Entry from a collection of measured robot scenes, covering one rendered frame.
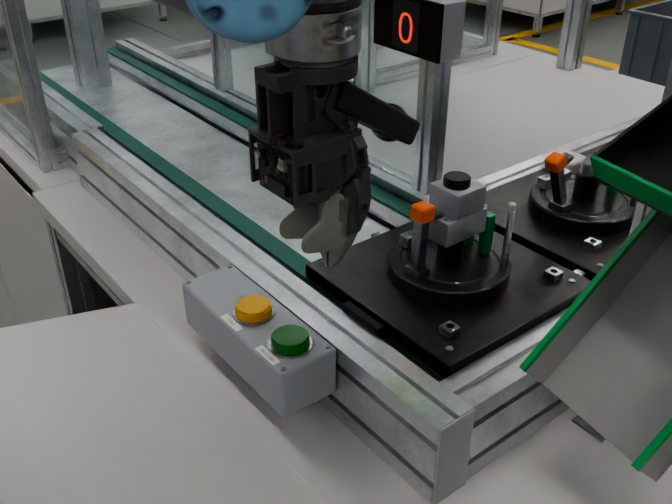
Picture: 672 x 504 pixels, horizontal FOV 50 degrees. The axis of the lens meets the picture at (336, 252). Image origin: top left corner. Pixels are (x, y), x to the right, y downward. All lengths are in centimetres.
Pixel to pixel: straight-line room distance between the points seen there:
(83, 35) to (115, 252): 64
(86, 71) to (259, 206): 68
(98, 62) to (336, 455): 114
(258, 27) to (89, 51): 128
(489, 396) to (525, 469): 11
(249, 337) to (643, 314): 38
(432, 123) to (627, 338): 46
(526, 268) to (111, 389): 51
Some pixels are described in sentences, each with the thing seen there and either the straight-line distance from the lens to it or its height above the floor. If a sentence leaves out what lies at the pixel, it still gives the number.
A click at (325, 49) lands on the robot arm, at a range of 60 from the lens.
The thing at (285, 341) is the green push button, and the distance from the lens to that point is 75.
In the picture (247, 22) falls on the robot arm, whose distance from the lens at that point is 41.
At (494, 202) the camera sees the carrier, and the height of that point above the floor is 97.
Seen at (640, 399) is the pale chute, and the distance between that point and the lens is 66.
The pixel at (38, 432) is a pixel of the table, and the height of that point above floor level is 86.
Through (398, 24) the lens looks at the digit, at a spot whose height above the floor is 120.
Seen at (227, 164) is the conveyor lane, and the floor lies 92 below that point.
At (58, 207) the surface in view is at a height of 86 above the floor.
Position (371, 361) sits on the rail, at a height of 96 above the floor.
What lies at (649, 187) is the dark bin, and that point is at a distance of 56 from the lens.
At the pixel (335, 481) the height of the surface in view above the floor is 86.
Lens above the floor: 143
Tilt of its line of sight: 31 degrees down
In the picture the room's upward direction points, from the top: straight up
